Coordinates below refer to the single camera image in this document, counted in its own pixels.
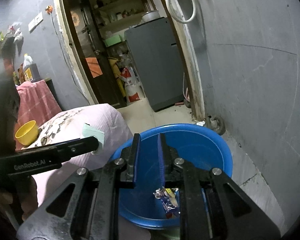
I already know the pale green paper scrap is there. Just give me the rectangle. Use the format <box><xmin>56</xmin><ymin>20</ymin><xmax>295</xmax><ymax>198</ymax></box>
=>
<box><xmin>82</xmin><ymin>123</ymin><xmax>104</xmax><ymax>155</ymax></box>

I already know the metal pot on fridge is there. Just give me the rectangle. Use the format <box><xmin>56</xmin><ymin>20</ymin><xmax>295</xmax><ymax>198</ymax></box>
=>
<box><xmin>141</xmin><ymin>10</ymin><xmax>160</xmax><ymax>23</ymax></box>

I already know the orange wall hook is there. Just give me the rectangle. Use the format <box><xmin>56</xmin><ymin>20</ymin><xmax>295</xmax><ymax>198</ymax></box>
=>
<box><xmin>45</xmin><ymin>5</ymin><xmax>53</xmax><ymax>15</ymax></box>

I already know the yellow plastic bowl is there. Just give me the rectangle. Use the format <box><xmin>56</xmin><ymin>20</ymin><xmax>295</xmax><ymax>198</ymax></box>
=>
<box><xmin>15</xmin><ymin>120</ymin><xmax>39</xmax><ymax>146</ymax></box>

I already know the wall shelf with packets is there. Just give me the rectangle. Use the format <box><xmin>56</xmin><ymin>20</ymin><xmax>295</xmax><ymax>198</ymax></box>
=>
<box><xmin>0</xmin><ymin>22</ymin><xmax>23</xmax><ymax>56</ymax></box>

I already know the grey refrigerator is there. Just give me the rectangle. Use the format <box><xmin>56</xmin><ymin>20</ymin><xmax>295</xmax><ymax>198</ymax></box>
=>
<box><xmin>125</xmin><ymin>17</ymin><xmax>184</xmax><ymax>112</ymax></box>

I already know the pink checked towel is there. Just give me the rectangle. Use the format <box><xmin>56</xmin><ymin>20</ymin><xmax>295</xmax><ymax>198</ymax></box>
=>
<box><xmin>14</xmin><ymin>78</ymin><xmax>63</xmax><ymax>151</ymax></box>

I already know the yellow snack packet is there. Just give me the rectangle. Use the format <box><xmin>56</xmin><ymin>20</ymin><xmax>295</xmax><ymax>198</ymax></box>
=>
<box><xmin>165</xmin><ymin>188</ymin><xmax>178</xmax><ymax>198</ymax></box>

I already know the white hose loop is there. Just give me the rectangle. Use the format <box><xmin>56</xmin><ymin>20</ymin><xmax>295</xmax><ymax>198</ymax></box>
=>
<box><xmin>165</xmin><ymin>0</ymin><xmax>197</xmax><ymax>25</ymax></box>

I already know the blue plastic basin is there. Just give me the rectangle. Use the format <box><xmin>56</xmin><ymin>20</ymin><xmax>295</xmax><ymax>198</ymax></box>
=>
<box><xmin>119</xmin><ymin>124</ymin><xmax>233</xmax><ymax>229</ymax></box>

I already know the red white sack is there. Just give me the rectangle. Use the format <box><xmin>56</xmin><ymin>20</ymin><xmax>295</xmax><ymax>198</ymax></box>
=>
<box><xmin>120</xmin><ymin>67</ymin><xmax>145</xmax><ymax>103</ymax></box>

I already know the green plastic box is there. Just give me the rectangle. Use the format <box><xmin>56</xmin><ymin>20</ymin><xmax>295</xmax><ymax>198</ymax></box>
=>
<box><xmin>104</xmin><ymin>34</ymin><xmax>123</xmax><ymax>47</ymax></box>

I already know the blue foil wrapper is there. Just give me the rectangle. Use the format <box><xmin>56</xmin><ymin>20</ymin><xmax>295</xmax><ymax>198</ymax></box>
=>
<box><xmin>153</xmin><ymin>187</ymin><xmax>180</xmax><ymax>219</ymax></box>

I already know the large oil jug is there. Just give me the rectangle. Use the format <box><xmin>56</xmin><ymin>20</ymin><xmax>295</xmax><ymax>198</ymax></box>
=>
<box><xmin>23</xmin><ymin>54</ymin><xmax>42</xmax><ymax>82</ymax></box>

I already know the white wall switch plate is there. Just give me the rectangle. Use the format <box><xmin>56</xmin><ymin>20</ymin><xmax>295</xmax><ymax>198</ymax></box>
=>
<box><xmin>28</xmin><ymin>12</ymin><xmax>43</xmax><ymax>33</ymax></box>

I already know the pink floral table cloth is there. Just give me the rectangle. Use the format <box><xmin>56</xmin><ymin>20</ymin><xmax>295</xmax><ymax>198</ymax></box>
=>
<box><xmin>31</xmin><ymin>104</ymin><xmax>133</xmax><ymax>205</ymax></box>

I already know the person's left hand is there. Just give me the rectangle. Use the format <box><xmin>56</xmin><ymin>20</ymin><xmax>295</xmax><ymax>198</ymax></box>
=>
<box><xmin>0</xmin><ymin>176</ymin><xmax>38</xmax><ymax>222</ymax></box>

